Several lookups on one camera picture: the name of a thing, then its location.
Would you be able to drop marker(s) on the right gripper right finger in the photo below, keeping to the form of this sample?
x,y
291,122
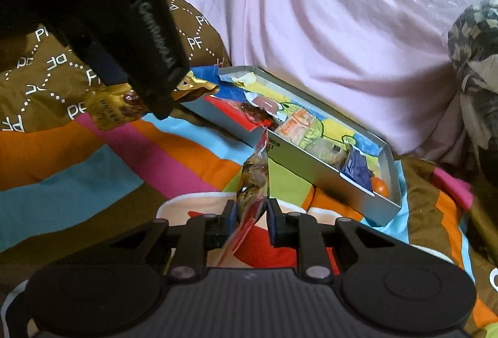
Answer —
x,y
309,239

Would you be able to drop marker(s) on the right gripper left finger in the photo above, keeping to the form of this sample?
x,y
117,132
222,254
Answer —
x,y
194,240

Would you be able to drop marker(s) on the clear red nut packet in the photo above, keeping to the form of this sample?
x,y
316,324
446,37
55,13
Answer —
x,y
251,197

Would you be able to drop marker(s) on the blue snack packet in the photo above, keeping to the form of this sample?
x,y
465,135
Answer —
x,y
356,170

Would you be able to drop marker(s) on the orange round snack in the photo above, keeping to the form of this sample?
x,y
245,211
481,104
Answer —
x,y
379,186

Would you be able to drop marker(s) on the orange clear snack packet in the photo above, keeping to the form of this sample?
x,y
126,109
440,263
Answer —
x,y
296,126

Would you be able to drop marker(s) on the gold foil snack packet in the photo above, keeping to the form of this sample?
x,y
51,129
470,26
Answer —
x,y
112,106

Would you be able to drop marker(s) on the red snack packet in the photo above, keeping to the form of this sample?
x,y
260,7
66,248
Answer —
x,y
259,116

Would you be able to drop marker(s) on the white blue sausage packet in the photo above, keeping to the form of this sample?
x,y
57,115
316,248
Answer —
x,y
271,107

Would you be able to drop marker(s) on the yellow snack bar packet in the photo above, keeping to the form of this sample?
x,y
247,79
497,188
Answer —
x,y
328,152

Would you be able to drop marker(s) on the grey painted tray box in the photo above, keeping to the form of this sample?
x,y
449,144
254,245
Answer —
x,y
309,138

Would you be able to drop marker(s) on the colourful striped bedspread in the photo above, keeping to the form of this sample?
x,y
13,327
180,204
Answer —
x,y
67,188

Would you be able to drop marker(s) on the pink draped sheet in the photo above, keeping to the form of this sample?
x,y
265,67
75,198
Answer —
x,y
382,63

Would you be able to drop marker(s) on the plastic bag of clothes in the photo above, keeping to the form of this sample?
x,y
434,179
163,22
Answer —
x,y
472,48

